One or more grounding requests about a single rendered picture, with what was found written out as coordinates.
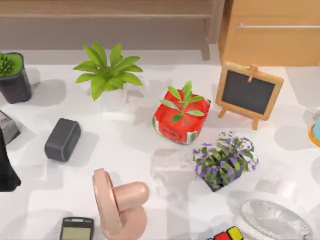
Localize black pot with purple flowers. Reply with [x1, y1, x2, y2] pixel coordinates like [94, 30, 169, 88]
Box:
[191, 130, 260, 193]

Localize white desk fan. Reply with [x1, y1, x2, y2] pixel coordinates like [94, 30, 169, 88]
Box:
[234, 180, 314, 240]

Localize wooden framed blackboard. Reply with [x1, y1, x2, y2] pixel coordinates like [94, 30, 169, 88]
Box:
[215, 61, 285, 131]

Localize white pot with leafy plant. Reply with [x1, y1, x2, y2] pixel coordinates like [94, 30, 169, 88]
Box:
[72, 41, 144, 113]

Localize dark pot with green plant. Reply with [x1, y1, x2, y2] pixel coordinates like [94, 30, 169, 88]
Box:
[0, 51, 33, 105]

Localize long metal handle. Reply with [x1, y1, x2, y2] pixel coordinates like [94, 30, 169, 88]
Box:
[236, 22, 320, 30]

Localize coloured puzzle cube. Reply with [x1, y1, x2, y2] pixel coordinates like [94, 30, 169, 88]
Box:
[207, 225, 244, 240]

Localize wooden cupboard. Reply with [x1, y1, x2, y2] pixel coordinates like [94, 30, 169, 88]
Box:
[217, 0, 320, 67]

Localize dark grey rounded box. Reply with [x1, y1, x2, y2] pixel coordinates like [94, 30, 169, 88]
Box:
[44, 117, 82, 163]

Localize pink desk fan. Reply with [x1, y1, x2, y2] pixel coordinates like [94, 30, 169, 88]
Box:
[92, 168, 150, 240]

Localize blue and orange round object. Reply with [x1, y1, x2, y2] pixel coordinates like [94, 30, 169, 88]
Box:
[308, 118, 320, 147]

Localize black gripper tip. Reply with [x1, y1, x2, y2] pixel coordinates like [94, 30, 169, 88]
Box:
[0, 127, 22, 193]

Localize wooden open shelf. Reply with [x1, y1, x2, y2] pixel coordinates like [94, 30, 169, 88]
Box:
[0, 0, 226, 61]

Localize black calculator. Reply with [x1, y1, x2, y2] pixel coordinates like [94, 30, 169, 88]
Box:
[58, 216, 95, 240]

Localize red pot with green plant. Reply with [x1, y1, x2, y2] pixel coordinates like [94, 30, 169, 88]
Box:
[151, 80, 212, 145]

